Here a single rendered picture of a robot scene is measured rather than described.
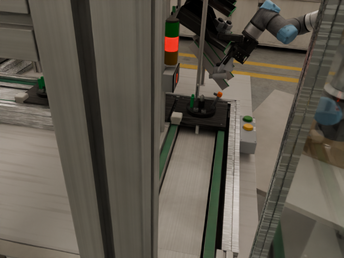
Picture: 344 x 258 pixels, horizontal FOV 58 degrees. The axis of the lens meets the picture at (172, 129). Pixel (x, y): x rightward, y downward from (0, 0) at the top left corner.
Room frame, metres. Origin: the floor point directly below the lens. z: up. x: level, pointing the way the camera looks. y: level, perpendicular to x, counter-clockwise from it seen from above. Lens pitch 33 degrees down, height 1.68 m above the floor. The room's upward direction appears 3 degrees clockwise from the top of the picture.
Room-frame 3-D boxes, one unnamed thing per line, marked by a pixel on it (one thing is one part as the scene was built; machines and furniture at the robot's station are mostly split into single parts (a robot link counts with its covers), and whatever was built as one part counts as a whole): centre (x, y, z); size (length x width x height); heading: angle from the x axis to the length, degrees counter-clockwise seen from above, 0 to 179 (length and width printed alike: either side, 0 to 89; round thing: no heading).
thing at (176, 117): (1.18, -0.02, 0.97); 0.05 x 0.05 x 0.04; 81
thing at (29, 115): (1.34, 0.35, 0.91); 1.24 x 0.33 x 0.10; 81
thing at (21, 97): (1.38, 0.61, 1.01); 0.24 x 0.24 x 0.13; 81
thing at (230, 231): (0.96, -0.24, 0.91); 0.89 x 0.06 x 0.11; 171
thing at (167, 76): (1.09, 0.02, 1.29); 0.12 x 0.05 x 0.25; 171
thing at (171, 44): (1.09, 0.02, 1.33); 0.05 x 0.05 x 0.05
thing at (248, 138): (1.14, -0.33, 0.93); 0.21 x 0.07 x 0.06; 171
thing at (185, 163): (0.97, -0.06, 0.91); 0.84 x 0.28 x 0.10; 171
